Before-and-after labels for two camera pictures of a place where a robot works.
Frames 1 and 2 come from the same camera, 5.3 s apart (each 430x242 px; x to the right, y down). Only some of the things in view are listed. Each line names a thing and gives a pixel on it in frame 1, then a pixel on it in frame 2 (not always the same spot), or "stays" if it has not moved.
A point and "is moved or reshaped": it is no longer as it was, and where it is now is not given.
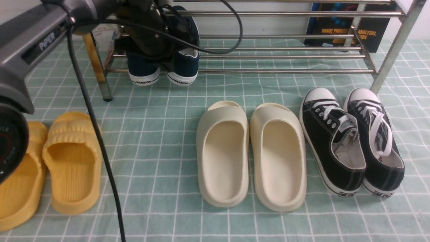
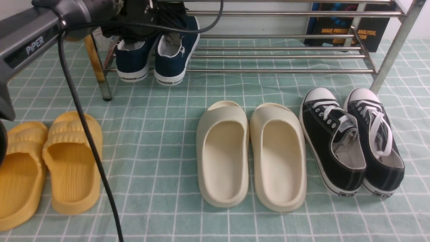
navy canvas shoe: (185, 47) is moved or reshaped
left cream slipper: (222, 154) stays
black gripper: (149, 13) → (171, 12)
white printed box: (104, 35) stays
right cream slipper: (279, 157) stays
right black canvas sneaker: (385, 170) stays
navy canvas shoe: (142, 71) is moved or reshaped
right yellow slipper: (72, 149) stays
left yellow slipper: (21, 194) stays
